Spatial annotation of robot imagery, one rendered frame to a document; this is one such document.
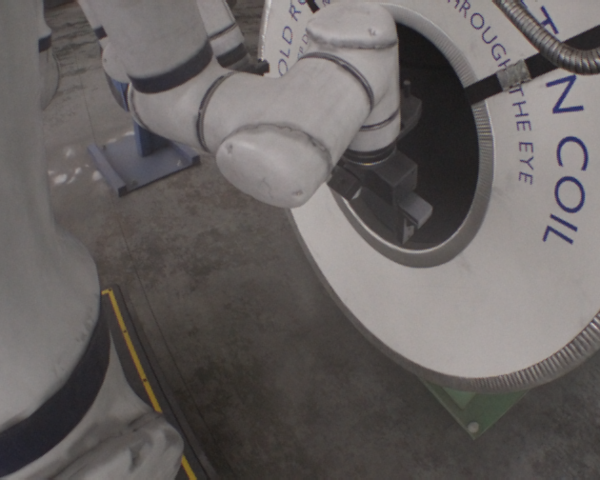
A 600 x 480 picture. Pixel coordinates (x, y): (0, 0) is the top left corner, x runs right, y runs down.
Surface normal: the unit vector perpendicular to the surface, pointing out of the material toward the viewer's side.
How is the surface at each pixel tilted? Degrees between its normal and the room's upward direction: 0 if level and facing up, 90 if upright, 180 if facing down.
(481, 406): 0
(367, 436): 0
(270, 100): 25
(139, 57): 109
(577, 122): 90
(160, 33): 99
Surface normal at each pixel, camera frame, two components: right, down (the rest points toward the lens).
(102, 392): 0.99, 0.14
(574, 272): -0.86, 0.30
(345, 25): -0.08, -0.50
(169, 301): 0.05, -0.76
